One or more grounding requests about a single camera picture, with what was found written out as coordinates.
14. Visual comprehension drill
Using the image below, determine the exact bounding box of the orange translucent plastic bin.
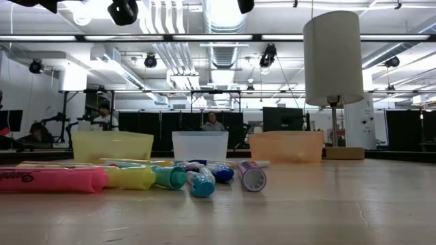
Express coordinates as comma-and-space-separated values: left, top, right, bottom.
248, 131, 325, 165

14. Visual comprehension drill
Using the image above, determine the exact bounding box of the white shade wooden base lamp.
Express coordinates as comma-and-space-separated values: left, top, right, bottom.
302, 10, 366, 161

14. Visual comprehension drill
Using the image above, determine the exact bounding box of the yellow translucent plastic bin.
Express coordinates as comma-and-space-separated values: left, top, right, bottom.
71, 131, 155, 164

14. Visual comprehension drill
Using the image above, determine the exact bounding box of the thin white marker light-blue cap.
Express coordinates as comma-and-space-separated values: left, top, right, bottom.
186, 169, 217, 199

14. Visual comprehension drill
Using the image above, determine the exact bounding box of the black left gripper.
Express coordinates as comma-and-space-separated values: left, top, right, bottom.
107, 0, 140, 27

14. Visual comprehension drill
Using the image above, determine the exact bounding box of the teal highlighter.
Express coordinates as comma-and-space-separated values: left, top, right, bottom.
104, 159, 187, 191

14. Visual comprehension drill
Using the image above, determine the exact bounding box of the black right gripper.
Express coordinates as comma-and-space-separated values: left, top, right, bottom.
237, 0, 255, 15

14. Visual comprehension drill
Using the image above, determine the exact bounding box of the silver ventilation duct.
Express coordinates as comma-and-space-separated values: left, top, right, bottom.
201, 0, 247, 69

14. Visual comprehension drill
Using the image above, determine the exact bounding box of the black monitor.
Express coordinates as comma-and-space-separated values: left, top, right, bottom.
0, 109, 24, 133
262, 106, 305, 133

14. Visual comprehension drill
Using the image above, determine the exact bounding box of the orange-yellow highlighter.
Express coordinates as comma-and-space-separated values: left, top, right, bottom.
97, 157, 175, 168

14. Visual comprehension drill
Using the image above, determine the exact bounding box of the white column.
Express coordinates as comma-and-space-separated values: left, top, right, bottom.
343, 92, 377, 151

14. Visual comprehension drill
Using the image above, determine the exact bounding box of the black ceiling spotlight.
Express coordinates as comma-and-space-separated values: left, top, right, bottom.
384, 56, 401, 69
143, 53, 158, 69
28, 59, 44, 75
259, 43, 277, 69

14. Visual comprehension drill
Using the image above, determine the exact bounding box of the clear translucent plastic bin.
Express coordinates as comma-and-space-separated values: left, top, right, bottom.
172, 131, 230, 162

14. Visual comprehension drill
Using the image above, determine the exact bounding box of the black partition screen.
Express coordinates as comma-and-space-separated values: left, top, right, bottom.
385, 109, 436, 152
118, 111, 245, 151

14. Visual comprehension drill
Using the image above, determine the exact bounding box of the purple highlighter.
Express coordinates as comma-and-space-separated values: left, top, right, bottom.
237, 160, 268, 193

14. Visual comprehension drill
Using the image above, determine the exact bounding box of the yellow highlighter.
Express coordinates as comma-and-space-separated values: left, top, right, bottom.
102, 165, 157, 191

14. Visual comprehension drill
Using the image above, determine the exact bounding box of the pink highlighter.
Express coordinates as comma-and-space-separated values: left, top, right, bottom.
0, 166, 110, 194

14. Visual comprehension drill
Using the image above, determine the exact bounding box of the person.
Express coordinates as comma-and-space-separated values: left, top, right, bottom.
202, 111, 226, 133
90, 103, 120, 132
20, 122, 55, 144

